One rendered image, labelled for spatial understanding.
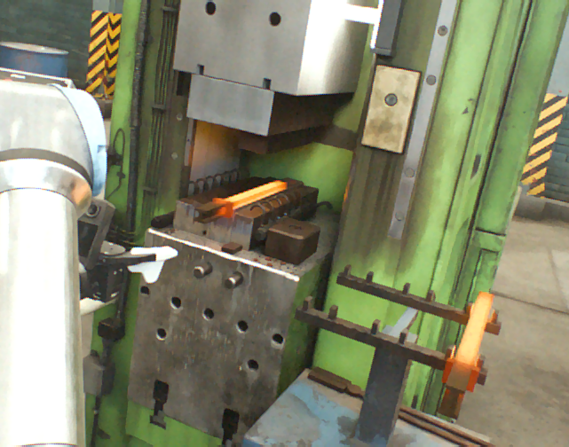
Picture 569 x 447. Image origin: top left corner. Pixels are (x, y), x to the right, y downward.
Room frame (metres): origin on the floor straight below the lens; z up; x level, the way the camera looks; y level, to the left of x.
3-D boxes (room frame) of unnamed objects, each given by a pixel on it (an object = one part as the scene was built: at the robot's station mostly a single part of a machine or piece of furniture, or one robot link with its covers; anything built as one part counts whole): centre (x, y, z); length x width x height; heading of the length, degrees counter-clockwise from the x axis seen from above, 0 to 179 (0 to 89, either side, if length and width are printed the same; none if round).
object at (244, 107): (1.56, 0.09, 1.22); 0.42 x 0.20 x 0.10; 159
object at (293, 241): (1.36, -0.03, 0.95); 0.12 x 0.08 x 0.06; 159
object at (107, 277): (0.94, 0.29, 0.97); 0.12 x 0.08 x 0.09; 160
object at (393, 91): (1.38, -0.18, 1.27); 0.09 x 0.02 x 0.17; 69
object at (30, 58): (5.66, 2.43, 0.44); 0.59 x 0.59 x 0.88
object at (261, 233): (1.49, -0.01, 0.95); 0.34 x 0.03 x 0.03; 159
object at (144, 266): (1.00, 0.21, 0.97); 0.09 x 0.03 x 0.06; 124
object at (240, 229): (1.56, 0.09, 0.96); 0.42 x 0.20 x 0.09; 159
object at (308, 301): (1.07, -0.12, 0.97); 0.23 x 0.06 x 0.02; 159
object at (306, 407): (1.02, -0.23, 0.70); 0.40 x 0.30 x 0.02; 69
